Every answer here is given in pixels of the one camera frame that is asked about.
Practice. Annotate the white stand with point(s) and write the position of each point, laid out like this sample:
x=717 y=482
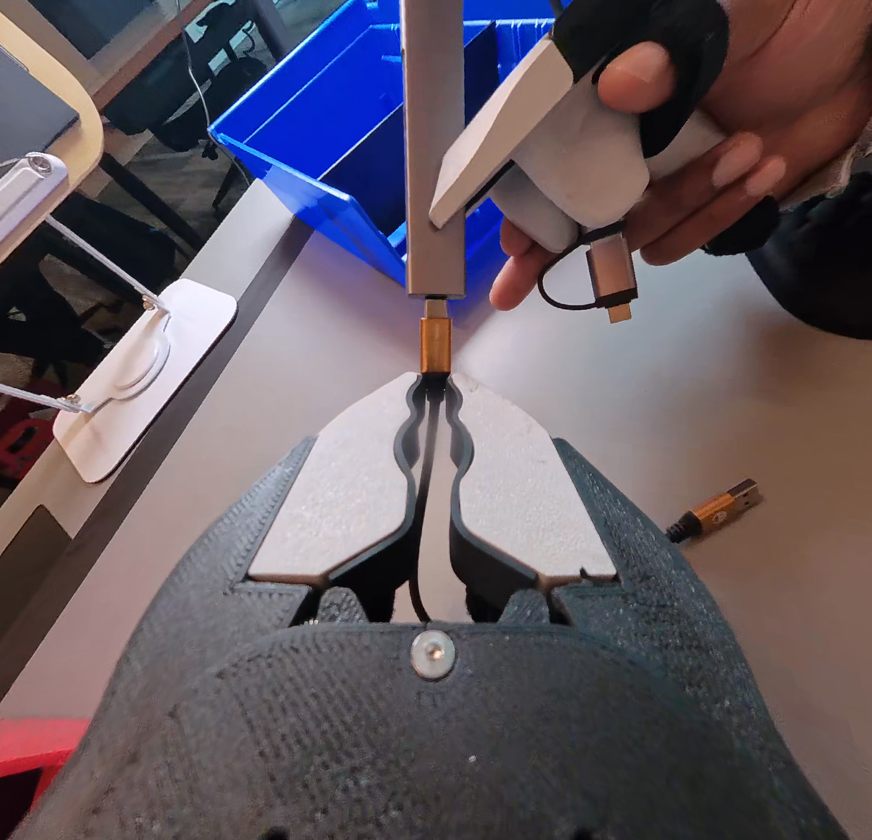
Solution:
x=157 y=376

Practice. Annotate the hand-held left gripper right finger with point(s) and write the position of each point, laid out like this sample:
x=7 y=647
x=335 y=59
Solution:
x=538 y=499

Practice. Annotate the red plastic bin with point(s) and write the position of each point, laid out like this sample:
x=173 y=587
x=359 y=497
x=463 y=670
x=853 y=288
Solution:
x=34 y=738

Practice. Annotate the wooden board with dark screen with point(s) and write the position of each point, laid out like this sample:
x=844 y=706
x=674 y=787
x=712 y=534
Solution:
x=88 y=131

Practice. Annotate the black office chair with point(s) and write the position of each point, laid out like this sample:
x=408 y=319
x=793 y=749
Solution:
x=157 y=104

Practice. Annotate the person's right hand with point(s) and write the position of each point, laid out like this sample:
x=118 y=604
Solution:
x=804 y=49

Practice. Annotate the grey usb hub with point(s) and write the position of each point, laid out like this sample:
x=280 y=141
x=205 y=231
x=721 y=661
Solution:
x=432 y=138

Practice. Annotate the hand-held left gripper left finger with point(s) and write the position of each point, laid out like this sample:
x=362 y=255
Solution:
x=327 y=499

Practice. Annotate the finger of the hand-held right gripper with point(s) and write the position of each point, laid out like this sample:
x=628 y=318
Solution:
x=504 y=124

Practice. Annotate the blue plastic bin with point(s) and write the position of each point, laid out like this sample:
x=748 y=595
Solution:
x=306 y=145

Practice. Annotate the person's right forearm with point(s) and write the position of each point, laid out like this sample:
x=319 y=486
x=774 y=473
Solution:
x=817 y=274

